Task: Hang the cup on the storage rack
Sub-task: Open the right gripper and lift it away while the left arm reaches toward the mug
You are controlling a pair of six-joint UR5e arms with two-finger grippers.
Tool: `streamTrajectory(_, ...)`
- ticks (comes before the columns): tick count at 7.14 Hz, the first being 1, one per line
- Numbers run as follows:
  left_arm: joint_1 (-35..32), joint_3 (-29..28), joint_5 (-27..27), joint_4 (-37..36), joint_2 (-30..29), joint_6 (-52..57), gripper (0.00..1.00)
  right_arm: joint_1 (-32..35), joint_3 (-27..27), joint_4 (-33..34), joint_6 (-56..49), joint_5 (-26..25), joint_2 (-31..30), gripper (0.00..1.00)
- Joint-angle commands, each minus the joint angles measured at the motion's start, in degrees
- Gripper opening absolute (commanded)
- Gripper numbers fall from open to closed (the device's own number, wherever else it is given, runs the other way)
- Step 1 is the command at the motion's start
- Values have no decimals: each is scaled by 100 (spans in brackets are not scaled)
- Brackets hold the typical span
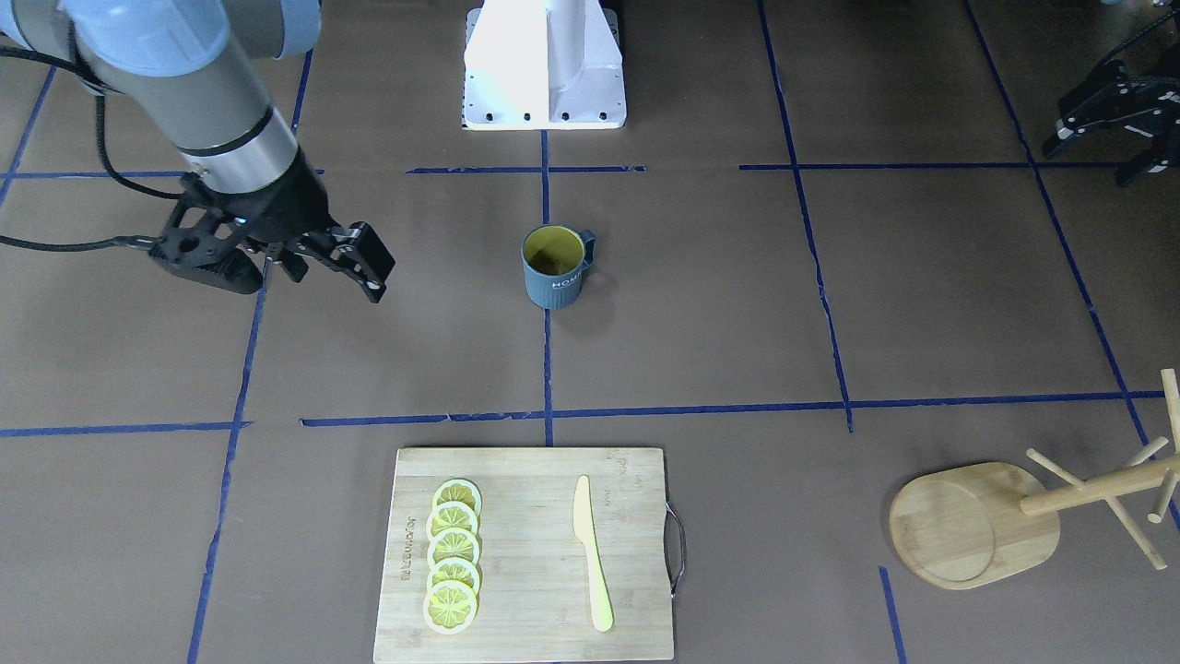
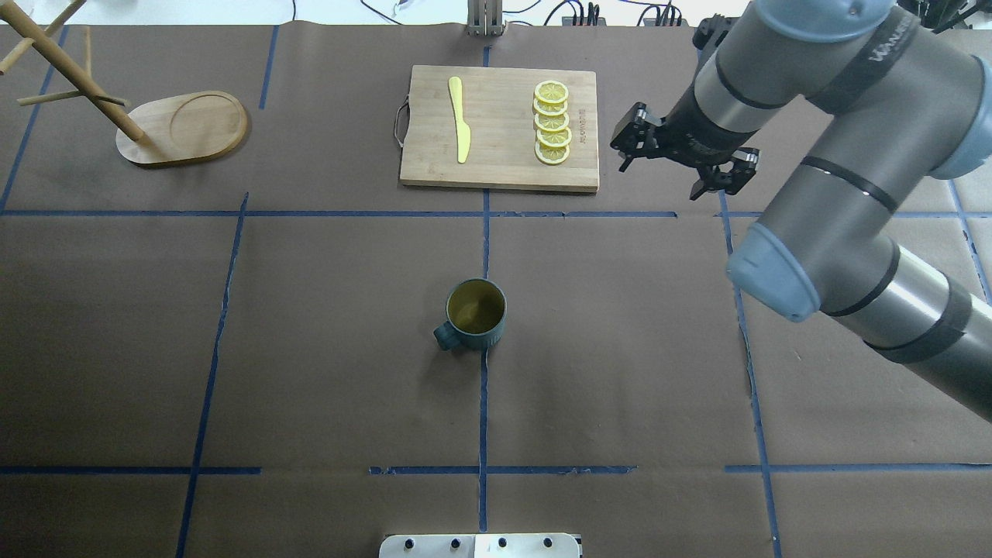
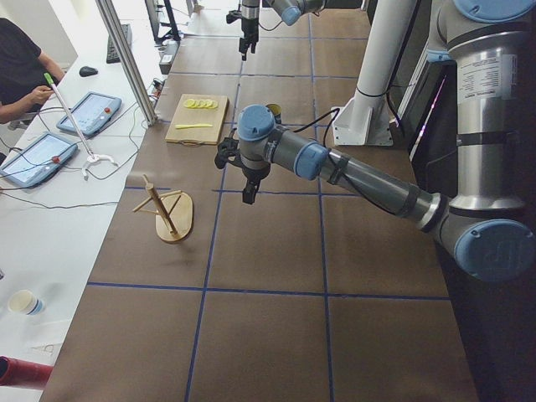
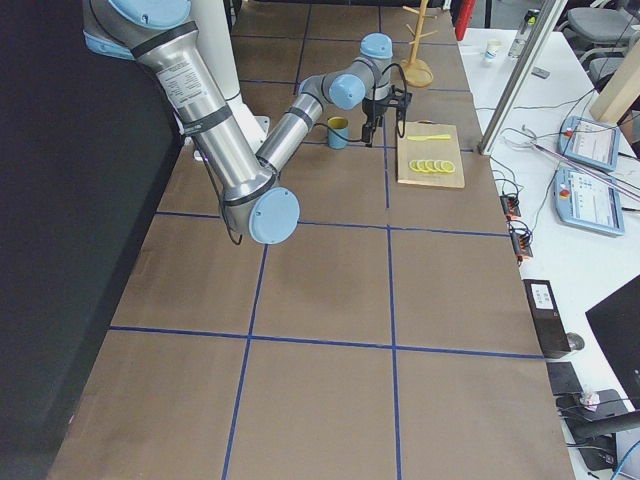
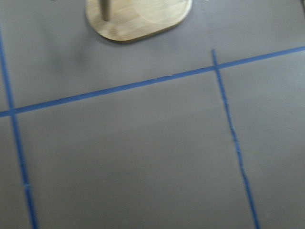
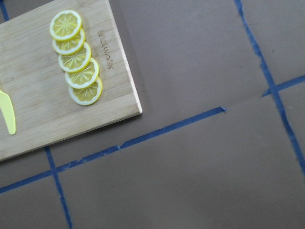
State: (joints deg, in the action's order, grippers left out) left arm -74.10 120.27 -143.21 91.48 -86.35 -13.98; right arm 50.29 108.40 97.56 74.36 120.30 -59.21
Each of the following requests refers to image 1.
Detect yellow plastic knife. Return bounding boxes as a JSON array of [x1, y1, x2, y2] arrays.
[[572, 475, 614, 632]]

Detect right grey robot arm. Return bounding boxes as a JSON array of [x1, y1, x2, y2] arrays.
[[1, 1, 395, 303]]

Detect white camera post base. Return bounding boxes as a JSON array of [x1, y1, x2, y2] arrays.
[[461, 1, 628, 132]]

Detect blue-green mug yellow inside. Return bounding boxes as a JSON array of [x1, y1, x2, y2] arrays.
[[520, 224, 596, 311]]

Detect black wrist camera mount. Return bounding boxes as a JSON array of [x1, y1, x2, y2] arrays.
[[148, 172, 277, 294], [1042, 60, 1151, 160]]

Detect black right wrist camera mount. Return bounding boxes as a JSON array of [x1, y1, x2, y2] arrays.
[[148, 172, 277, 294]]

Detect bamboo cutting board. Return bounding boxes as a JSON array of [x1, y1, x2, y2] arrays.
[[372, 448, 675, 663]]

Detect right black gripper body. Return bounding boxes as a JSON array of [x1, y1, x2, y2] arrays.
[[235, 147, 336, 264]]

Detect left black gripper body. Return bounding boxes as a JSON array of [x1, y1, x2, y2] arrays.
[[1120, 55, 1179, 157]]

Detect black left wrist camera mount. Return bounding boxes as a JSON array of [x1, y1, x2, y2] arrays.
[[1042, 60, 1151, 160]]

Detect lemon slice one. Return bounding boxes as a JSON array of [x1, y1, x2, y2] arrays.
[[431, 478, 483, 517]]

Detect lemon slice four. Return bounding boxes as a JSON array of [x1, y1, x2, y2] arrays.
[[426, 555, 483, 596]]

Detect black braided cable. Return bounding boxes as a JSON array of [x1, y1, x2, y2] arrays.
[[0, 46, 185, 254]]

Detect wooden cup storage rack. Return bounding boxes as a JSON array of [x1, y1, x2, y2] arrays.
[[889, 367, 1179, 591]]

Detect lemon slice three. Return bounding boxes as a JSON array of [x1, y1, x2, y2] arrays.
[[427, 527, 481, 564]]

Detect lemon slice two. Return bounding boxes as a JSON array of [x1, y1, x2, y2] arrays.
[[427, 501, 479, 540]]

